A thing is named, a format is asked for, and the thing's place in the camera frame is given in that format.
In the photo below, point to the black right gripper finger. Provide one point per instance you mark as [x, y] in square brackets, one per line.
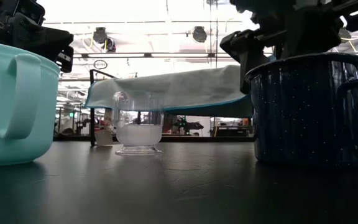
[244, 46]

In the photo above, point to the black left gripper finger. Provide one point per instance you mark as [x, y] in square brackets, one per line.
[42, 40]

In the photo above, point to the dark blue speckled enamel mug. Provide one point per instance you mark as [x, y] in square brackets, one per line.
[297, 118]

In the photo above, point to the clear glass cup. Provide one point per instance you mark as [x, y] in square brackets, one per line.
[138, 137]

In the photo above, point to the black background robot arm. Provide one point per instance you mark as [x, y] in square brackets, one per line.
[185, 126]

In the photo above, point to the light blue microfibre cloth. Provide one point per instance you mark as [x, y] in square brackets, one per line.
[182, 90]

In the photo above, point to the white paper tag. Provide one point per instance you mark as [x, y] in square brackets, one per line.
[104, 138]

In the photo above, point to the black ceiling camera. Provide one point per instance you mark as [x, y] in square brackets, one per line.
[99, 35]
[199, 34]

